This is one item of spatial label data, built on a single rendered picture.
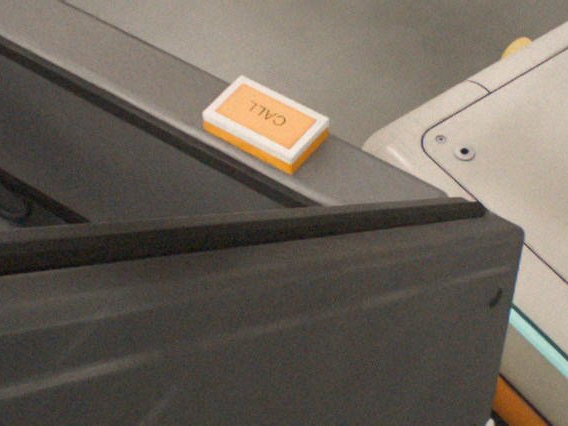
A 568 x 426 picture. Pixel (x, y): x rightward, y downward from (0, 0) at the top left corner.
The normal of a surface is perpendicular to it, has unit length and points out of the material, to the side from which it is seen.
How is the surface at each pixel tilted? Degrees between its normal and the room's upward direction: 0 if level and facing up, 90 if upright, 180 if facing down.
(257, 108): 0
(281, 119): 0
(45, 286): 43
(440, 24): 0
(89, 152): 90
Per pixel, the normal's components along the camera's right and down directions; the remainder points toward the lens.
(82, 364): 0.81, 0.44
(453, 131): -0.02, -0.64
